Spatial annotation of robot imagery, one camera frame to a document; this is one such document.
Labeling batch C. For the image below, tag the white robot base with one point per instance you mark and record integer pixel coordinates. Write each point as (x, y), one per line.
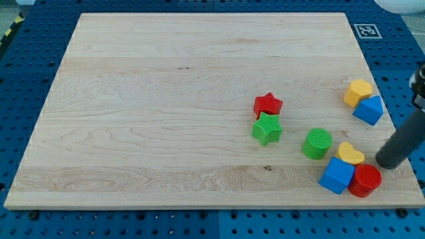
(402, 7)

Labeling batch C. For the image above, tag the yellow heart block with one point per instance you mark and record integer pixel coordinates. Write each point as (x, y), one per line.
(347, 153)

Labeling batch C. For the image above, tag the blue cube block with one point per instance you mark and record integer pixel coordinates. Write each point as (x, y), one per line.
(337, 175)

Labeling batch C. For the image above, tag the large wooden board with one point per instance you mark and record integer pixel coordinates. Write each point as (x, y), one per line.
(155, 111)

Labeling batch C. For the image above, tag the green star block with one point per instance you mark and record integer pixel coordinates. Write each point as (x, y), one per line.
(267, 128)

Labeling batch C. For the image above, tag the red star block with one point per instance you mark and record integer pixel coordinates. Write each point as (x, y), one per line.
(268, 104)

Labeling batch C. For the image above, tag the green cylinder block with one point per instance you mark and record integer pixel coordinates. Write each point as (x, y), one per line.
(317, 143)

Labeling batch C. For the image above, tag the yellow hexagon block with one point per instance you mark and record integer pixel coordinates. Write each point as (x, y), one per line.
(356, 91)

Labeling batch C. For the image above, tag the blue pentagon block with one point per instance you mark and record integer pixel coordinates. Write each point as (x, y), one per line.
(369, 110)

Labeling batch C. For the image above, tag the red cylinder block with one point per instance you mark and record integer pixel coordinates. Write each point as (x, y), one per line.
(365, 180)

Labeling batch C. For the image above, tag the white fiducial marker tag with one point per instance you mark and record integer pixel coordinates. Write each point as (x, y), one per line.
(367, 31)

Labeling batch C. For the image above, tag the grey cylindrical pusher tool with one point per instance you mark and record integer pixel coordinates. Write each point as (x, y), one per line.
(411, 133)

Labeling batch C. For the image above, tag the black bolt left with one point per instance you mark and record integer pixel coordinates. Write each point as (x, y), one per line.
(33, 215)

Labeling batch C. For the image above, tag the black bolt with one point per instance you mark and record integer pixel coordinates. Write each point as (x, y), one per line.
(402, 212)
(33, 215)

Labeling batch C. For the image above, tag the black bolt right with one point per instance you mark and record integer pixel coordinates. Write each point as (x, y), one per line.
(402, 212)

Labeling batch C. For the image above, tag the black yellow hazard tape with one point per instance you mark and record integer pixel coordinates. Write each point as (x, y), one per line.
(12, 30)

